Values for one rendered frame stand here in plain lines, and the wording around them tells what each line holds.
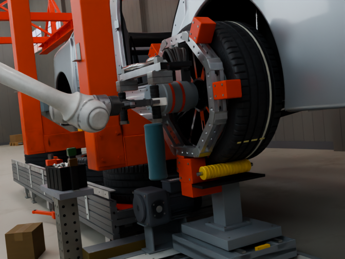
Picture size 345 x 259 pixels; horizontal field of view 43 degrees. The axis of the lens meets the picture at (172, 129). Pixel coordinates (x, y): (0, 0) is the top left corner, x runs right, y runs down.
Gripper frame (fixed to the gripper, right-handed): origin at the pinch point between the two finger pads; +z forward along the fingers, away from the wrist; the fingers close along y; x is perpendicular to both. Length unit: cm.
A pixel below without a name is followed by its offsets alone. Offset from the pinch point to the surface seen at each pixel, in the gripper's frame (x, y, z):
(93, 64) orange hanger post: 23, -60, -4
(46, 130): -11, -254, 13
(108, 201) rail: -50, -71, 1
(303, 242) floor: -83, -25, 94
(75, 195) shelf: -40, -53, -22
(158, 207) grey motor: -50, -39, 15
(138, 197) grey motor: -45, -46, 8
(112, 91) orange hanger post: 9, -60, 5
